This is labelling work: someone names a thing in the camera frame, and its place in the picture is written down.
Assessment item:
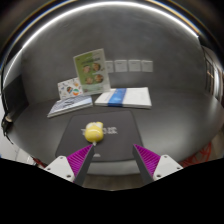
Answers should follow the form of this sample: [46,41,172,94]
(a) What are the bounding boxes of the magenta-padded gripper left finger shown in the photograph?
[43,143,96,187]

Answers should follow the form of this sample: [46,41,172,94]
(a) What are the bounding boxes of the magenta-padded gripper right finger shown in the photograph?
[132,143,184,185]

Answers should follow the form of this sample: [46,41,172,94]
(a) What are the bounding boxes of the yellow computer mouse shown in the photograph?
[83,121,105,147]

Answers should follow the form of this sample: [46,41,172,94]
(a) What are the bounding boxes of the black mouse pad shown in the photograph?
[54,110,145,165]

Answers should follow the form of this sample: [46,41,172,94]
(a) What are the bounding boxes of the striped blue-white book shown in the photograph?
[46,94,95,119]

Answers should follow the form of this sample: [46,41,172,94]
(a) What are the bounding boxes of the white book with blue band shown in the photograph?
[93,86,153,110]

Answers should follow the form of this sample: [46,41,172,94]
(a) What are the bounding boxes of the green standing sign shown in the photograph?
[72,48,112,96]

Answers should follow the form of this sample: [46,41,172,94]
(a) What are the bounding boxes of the curved white light strip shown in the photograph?
[2,0,201,88]

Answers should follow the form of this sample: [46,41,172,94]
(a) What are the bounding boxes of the white sheets on wall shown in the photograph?
[104,58,155,74]

